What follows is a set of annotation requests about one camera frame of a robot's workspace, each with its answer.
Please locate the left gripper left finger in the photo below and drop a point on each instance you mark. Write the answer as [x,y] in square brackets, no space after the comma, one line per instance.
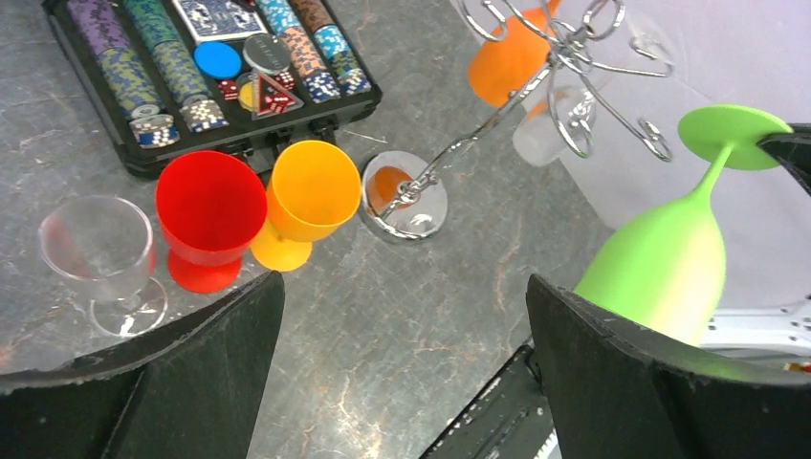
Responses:
[188,389]

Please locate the red wine glass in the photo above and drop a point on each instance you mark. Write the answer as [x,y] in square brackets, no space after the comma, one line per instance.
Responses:
[210,207]

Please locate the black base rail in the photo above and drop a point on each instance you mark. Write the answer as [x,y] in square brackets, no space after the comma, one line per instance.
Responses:
[508,418]

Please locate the clear wine glass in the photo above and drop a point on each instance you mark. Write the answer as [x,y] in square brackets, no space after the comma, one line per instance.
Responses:
[104,249]
[566,115]

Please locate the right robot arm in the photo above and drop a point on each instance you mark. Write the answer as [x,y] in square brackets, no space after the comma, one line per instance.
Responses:
[777,336]

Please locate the yellow wine glass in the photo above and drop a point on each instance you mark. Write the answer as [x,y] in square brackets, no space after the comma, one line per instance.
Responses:
[314,188]

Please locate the green wine glass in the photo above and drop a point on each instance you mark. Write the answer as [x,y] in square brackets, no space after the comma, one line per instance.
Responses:
[666,268]

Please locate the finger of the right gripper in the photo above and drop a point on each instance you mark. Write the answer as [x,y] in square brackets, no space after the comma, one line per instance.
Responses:
[791,151]

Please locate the playing card deck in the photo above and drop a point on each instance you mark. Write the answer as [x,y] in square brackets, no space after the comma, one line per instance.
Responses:
[210,20]

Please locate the black poker chip case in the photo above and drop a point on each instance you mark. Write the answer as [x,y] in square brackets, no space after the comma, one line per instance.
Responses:
[303,79]

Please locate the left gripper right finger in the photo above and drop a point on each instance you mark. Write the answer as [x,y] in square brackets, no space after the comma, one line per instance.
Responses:
[619,390]

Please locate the chrome wine glass rack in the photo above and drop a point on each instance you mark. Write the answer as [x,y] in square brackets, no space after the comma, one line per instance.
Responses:
[403,197]

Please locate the blue poker chip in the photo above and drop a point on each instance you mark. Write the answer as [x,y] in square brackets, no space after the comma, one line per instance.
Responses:
[218,60]

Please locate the orange wine glass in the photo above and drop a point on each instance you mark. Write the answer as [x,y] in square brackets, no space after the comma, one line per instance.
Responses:
[498,68]

